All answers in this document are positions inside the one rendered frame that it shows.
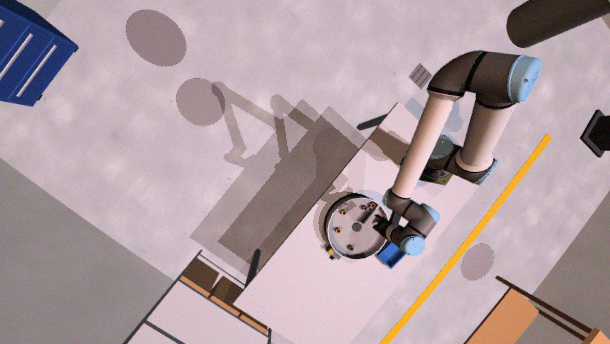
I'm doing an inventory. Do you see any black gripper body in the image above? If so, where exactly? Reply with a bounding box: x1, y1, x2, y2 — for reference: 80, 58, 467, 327
373, 217, 390, 242

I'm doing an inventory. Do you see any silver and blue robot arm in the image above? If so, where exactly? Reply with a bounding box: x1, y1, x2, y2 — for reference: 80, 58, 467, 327
382, 50, 542, 256

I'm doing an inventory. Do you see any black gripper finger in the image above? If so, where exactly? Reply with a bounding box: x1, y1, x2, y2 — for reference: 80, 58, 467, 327
372, 214, 384, 224

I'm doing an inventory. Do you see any blue open crate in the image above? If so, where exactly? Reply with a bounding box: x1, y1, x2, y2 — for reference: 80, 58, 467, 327
376, 241, 406, 269

